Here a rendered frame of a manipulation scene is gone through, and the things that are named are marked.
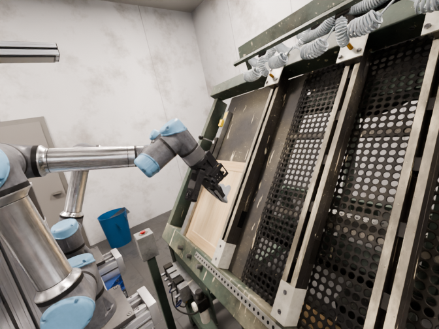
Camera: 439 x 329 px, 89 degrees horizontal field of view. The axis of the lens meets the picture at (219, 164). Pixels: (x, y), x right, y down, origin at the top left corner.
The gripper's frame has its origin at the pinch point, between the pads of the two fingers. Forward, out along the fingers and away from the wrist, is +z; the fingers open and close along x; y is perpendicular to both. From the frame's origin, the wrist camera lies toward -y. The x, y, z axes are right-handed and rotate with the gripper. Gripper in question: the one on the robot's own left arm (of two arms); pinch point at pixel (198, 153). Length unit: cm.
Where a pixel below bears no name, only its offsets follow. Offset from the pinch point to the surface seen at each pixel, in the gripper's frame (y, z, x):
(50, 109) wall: 256, -123, -108
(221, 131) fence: -12.8, 8.7, -18.0
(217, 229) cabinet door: -22, 10, 52
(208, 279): -24, 7, 78
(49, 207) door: 294, -72, 25
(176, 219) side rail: 35, 11, 42
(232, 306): -45, 7, 86
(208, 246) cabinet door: -15, 10, 62
